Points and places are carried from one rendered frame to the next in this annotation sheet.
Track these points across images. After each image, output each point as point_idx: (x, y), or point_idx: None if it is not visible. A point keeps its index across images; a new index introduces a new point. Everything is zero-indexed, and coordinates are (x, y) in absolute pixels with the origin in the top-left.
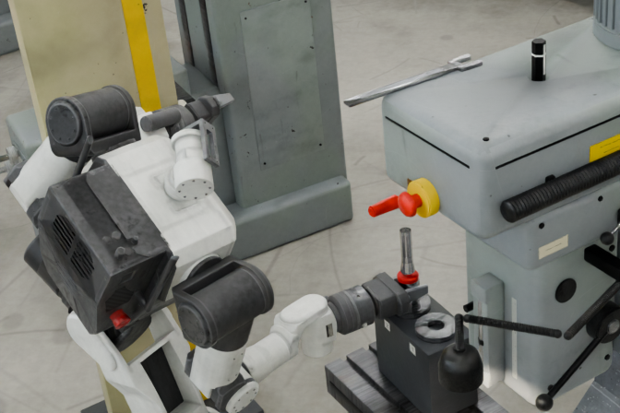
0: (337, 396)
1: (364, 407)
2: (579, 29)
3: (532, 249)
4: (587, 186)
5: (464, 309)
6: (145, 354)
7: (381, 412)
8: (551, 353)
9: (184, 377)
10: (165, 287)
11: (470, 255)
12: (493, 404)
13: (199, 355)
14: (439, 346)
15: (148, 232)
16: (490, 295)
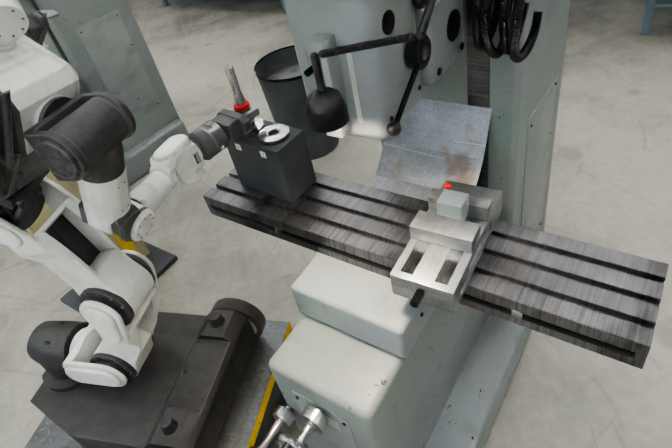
0: (219, 213)
1: (241, 211)
2: None
3: None
4: None
5: (305, 74)
6: (46, 223)
7: (254, 209)
8: (387, 86)
9: (92, 232)
10: (18, 137)
11: (296, 27)
12: (327, 177)
13: (85, 196)
14: (281, 144)
15: None
16: (326, 47)
